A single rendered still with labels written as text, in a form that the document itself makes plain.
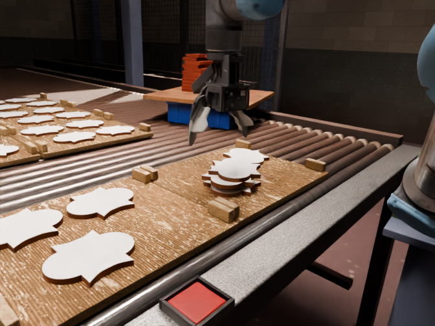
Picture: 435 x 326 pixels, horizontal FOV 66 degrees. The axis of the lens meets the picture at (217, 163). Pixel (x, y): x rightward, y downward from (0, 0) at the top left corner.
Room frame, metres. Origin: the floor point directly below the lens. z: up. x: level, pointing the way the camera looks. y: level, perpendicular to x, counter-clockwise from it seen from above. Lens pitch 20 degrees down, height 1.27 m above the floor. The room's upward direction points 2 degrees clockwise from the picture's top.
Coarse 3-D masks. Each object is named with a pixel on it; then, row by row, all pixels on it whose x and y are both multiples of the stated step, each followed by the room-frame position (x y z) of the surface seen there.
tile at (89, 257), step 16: (80, 240) 0.49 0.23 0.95; (96, 240) 0.49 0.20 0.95; (112, 240) 0.49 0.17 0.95; (128, 240) 0.49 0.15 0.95; (64, 256) 0.44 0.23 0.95; (80, 256) 0.44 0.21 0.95; (96, 256) 0.44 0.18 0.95; (112, 256) 0.44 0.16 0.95; (128, 256) 0.45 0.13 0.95; (48, 272) 0.40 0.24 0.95; (64, 272) 0.40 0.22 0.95; (80, 272) 0.40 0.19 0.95; (96, 272) 0.40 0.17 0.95
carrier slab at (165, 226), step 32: (160, 192) 0.71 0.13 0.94; (64, 224) 0.55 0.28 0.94; (96, 224) 0.56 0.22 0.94; (128, 224) 0.56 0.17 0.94; (160, 224) 0.57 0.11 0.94; (192, 224) 0.57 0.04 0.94; (224, 224) 0.58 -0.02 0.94; (0, 256) 0.45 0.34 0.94; (32, 256) 0.45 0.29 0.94; (160, 256) 0.47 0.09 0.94; (0, 288) 0.38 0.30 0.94; (32, 288) 0.38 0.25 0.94; (64, 288) 0.38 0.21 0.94; (96, 288) 0.38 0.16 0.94; (128, 288) 0.39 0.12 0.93; (32, 320) 0.32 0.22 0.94; (64, 320) 0.33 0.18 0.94
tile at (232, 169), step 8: (224, 160) 0.83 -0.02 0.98; (232, 160) 0.83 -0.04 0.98; (240, 160) 0.83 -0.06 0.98; (248, 160) 0.83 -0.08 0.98; (216, 168) 0.77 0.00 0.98; (224, 168) 0.77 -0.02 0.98; (232, 168) 0.77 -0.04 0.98; (240, 168) 0.77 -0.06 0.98; (248, 168) 0.78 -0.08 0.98; (256, 168) 0.79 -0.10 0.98; (224, 176) 0.72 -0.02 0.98; (232, 176) 0.72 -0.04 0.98; (240, 176) 0.72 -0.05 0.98; (248, 176) 0.73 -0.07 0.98; (256, 176) 0.74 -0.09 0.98
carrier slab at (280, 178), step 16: (192, 160) 0.95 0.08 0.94; (208, 160) 0.95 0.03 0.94; (272, 160) 0.98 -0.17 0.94; (160, 176) 0.81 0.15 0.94; (176, 176) 0.82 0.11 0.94; (192, 176) 0.82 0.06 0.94; (272, 176) 0.85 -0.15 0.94; (288, 176) 0.85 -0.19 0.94; (304, 176) 0.86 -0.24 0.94; (320, 176) 0.86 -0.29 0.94; (176, 192) 0.72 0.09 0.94; (192, 192) 0.72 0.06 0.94; (208, 192) 0.72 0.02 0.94; (256, 192) 0.74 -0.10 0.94; (272, 192) 0.74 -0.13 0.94; (288, 192) 0.74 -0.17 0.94; (240, 208) 0.65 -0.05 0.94; (256, 208) 0.65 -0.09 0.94; (272, 208) 0.68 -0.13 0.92; (240, 224) 0.59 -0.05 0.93
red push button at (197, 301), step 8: (192, 288) 0.40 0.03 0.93; (200, 288) 0.40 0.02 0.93; (176, 296) 0.38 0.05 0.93; (184, 296) 0.38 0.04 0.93; (192, 296) 0.38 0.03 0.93; (200, 296) 0.38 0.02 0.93; (208, 296) 0.39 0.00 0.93; (216, 296) 0.39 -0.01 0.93; (176, 304) 0.37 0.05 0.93; (184, 304) 0.37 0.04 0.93; (192, 304) 0.37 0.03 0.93; (200, 304) 0.37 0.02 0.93; (208, 304) 0.37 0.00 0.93; (216, 304) 0.37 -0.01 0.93; (184, 312) 0.35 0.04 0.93; (192, 312) 0.35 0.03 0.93; (200, 312) 0.35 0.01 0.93; (208, 312) 0.35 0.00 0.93; (192, 320) 0.34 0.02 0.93; (200, 320) 0.34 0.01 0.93
